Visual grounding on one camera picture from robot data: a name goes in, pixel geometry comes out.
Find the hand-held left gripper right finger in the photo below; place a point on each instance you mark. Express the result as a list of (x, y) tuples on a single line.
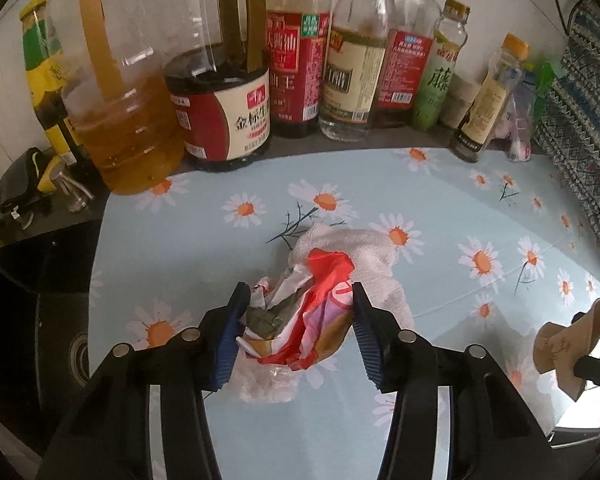
[(367, 340)]

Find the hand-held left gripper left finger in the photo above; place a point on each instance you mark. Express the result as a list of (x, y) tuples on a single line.
[(227, 340)]

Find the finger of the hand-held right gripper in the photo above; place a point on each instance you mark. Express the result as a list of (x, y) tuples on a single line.
[(579, 317), (597, 372)]

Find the brown paper cup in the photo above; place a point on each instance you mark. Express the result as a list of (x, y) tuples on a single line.
[(560, 350)]

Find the red white plastic wrapper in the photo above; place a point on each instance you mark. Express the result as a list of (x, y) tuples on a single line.
[(325, 270)]

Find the crumpled pale towel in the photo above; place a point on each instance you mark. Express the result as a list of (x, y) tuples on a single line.
[(375, 260)]

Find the blue daisy tablecloth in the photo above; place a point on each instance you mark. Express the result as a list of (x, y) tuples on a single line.
[(430, 200)]

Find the blue patterned cloth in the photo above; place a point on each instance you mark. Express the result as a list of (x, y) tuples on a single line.
[(580, 135)]

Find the black sink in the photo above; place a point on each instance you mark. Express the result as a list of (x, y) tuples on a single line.
[(30, 310)]

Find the metal soap dispenser pump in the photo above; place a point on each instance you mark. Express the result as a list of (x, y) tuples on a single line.
[(72, 195)]

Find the large cooking oil jug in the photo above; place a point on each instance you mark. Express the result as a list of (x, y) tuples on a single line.
[(125, 150)]

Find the dark soy sauce jug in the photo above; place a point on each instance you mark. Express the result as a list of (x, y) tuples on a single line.
[(220, 120)]

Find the small bottle with yellow cap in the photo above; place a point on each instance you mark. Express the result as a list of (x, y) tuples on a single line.
[(485, 110)]

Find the green carton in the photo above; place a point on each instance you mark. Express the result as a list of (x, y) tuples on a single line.
[(547, 80)]

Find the yellow sponge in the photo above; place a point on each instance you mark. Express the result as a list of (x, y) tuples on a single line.
[(50, 172)]

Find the small pale jar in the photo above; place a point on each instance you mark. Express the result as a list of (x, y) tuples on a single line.
[(457, 102)]

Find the clear bottle with beige label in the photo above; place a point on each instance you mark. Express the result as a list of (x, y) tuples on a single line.
[(350, 80)]

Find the black glove with yellow sponge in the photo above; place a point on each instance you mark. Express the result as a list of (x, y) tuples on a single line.
[(15, 185)]

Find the clear bottle with red label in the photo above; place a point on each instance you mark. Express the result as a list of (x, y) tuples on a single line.
[(405, 70)]

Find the dark bottle with red label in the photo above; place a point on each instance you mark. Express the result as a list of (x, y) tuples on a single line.
[(295, 60)]

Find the green bottle with yellow label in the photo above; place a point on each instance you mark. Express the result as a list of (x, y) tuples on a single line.
[(40, 75)]

